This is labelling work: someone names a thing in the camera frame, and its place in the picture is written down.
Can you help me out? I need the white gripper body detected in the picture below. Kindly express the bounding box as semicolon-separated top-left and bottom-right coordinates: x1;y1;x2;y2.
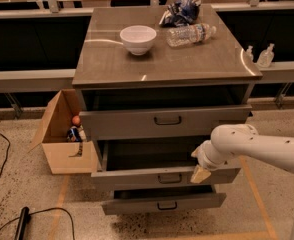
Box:
197;140;225;171

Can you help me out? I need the grey drawer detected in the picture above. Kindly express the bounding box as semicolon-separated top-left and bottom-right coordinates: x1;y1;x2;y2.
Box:
102;185;226;215
90;137;241;192
80;105;252;140

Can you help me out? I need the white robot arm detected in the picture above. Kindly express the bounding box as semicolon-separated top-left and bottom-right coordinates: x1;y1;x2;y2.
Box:
190;124;294;184

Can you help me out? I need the grey bottom drawer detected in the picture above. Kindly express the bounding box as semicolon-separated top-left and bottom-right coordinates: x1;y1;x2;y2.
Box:
102;185;226;215

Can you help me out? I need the grey drawer cabinet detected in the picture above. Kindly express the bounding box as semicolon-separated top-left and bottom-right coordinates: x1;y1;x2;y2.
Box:
72;4;264;172

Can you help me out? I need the grey top drawer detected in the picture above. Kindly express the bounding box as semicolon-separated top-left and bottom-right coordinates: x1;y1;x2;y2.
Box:
80;105;252;140

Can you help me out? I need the small sanitizer pump bottle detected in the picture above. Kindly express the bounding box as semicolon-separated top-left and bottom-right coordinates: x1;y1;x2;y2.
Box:
246;45;254;61

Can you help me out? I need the large sanitizer pump bottle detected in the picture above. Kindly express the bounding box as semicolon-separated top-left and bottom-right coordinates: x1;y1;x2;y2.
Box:
257;43;274;68

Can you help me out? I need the clear plastic water bottle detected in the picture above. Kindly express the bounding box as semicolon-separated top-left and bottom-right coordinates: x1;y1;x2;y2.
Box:
166;23;217;48

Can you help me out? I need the blue soda can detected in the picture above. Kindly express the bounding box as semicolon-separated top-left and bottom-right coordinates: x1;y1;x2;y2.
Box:
67;127;82;142

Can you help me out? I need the orange fruit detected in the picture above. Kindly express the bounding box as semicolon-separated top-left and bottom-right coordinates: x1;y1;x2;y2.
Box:
72;115;81;127

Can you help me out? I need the white bowl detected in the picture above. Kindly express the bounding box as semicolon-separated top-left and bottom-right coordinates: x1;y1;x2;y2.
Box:
120;25;157;56

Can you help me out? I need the cardboard box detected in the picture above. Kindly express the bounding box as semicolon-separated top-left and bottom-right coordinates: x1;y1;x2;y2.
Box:
29;89;98;174

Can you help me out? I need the blue chip bag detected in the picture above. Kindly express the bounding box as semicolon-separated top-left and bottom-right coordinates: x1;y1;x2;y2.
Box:
159;0;201;27

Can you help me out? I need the black floor cable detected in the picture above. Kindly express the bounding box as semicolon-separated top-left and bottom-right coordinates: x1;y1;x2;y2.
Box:
0;206;76;240

